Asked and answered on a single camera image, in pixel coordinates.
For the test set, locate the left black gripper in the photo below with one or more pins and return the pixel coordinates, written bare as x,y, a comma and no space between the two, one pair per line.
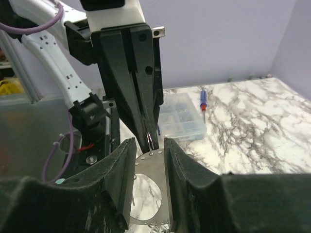
127,52

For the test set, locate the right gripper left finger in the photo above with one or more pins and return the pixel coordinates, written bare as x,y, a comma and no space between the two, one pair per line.
96,200

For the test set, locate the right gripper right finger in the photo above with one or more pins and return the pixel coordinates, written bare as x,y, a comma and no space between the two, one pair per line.
205,202

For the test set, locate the small metal keyring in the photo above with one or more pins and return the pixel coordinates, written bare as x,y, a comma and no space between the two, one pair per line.
150,143

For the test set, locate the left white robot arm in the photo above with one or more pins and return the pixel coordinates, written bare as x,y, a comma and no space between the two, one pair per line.
42,26

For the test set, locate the clear plastic screw box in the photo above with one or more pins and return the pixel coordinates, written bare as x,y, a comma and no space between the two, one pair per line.
179,119

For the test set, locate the blue handled screwdriver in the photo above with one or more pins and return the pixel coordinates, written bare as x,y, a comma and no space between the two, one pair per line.
203,104

